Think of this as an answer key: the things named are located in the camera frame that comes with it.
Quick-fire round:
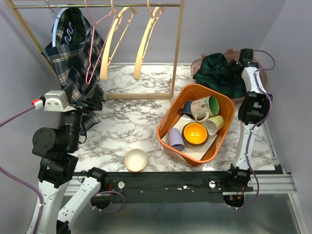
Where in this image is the pink wire hanger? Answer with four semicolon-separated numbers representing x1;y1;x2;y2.
84;0;113;85

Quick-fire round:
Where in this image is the lavender cup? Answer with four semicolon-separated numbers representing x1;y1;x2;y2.
168;128;185;152

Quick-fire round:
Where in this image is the pale yellow cup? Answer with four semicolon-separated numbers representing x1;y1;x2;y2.
203;115;224;136

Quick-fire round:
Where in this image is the floral green-inside mug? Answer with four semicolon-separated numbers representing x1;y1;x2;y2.
191;96;220;123

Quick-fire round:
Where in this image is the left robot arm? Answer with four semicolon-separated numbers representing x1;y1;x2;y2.
27;85;110;234

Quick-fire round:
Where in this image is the light blue hanger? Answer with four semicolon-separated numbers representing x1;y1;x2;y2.
52;8;68;47

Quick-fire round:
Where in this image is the navy beige plaid skirt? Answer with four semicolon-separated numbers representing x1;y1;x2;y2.
40;8;108;131

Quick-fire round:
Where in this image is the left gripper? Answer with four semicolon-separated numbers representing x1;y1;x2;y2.
59;82;102;150

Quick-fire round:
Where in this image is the wooden clothes rack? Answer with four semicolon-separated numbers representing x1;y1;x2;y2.
5;0;185;100

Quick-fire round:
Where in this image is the green plaid skirt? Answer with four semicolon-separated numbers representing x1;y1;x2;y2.
193;53;247;99

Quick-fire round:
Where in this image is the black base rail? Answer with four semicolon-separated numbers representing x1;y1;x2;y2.
95;172;253;204

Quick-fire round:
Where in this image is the white bowl on table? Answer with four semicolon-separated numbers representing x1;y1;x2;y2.
124;149;148;172

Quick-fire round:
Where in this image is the orange plastic bin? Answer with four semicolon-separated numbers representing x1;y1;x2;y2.
156;84;235;167

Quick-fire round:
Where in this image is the dark blue mug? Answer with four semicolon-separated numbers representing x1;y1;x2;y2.
179;100;193;118

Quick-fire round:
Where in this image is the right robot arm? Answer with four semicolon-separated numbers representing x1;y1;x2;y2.
224;48;273;191

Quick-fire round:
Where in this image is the wooden hanger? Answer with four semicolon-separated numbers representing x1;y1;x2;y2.
133;0;165;80
99;0;138;81

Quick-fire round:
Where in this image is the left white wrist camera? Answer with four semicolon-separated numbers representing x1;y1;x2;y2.
32;90;72;113

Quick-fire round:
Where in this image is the yellow bowl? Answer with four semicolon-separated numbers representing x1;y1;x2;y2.
182;122;209;147

